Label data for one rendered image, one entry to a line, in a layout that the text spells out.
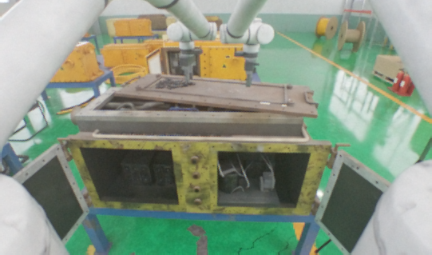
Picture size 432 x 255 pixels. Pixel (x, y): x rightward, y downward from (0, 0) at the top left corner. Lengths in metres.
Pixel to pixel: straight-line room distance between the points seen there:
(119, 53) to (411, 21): 7.48
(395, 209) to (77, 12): 0.58
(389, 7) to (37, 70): 0.61
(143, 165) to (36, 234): 1.40
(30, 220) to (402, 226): 0.33
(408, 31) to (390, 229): 0.31
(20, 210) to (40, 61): 0.28
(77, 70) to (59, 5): 4.02
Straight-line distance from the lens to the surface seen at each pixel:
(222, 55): 3.73
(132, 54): 7.51
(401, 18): 0.48
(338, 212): 1.43
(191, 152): 1.21
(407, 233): 0.25
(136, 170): 1.69
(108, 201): 1.69
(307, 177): 1.39
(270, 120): 1.19
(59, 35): 0.51
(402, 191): 0.27
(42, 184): 1.42
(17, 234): 0.25
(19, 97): 0.46
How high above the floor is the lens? 1.89
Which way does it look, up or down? 29 degrees down
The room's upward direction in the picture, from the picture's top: straight up
